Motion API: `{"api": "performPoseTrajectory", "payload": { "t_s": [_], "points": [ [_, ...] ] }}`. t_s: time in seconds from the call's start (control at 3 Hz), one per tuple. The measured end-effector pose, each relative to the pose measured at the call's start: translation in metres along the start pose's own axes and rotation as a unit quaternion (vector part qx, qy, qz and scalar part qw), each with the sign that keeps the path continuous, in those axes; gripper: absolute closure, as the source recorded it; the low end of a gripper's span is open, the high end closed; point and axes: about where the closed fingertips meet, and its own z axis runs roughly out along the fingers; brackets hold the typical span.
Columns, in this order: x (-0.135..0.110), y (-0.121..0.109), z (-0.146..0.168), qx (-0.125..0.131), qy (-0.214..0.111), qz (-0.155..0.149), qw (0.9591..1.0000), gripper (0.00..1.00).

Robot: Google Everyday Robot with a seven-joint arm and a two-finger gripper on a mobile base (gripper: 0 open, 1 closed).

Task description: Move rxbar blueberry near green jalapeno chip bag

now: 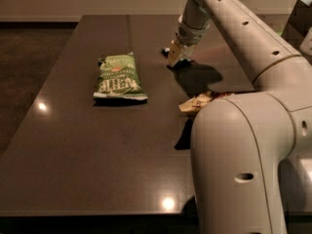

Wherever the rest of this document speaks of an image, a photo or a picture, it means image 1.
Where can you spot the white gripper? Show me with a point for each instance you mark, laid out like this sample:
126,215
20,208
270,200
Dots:
191,36

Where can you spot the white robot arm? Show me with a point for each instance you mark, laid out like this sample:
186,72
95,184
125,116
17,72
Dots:
238,141

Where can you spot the brown sea salt chip bag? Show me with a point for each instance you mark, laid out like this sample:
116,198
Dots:
192,106

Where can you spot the green jalapeno chip bag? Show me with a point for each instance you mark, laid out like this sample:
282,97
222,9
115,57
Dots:
118,78

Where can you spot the dark box at table corner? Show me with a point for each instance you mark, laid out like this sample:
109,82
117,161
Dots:
298,29

